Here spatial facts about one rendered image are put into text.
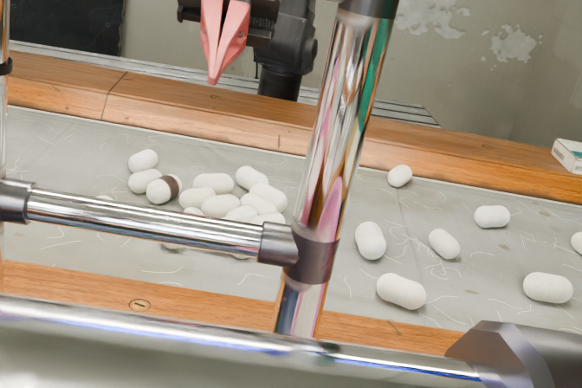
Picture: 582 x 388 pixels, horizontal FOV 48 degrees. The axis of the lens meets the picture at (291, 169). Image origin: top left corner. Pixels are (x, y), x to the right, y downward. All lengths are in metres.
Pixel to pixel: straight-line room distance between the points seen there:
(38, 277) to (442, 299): 0.28
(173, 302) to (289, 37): 0.61
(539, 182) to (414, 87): 2.03
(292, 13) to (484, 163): 0.37
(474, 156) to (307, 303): 0.46
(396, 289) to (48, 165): 0.31
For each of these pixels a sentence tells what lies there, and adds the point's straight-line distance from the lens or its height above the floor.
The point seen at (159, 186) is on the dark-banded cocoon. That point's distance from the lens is 0.53.
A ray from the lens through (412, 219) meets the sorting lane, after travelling 0.60.
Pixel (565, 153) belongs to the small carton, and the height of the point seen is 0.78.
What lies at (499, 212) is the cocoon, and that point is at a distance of 0.63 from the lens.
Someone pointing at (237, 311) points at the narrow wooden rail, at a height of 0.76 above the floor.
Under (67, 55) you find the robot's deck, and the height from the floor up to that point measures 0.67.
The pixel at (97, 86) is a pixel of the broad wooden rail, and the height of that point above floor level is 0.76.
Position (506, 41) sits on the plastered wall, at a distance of 2.83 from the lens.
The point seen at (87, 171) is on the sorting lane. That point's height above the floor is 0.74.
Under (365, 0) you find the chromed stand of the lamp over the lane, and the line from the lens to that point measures 0.26.
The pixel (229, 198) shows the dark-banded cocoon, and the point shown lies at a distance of 0.52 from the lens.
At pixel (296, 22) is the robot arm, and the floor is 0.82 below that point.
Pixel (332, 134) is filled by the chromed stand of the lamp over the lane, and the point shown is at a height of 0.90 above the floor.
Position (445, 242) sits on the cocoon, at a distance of 0.54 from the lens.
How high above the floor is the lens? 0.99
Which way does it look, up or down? 22 degrees down
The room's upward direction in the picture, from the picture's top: 12 degrees clockwise
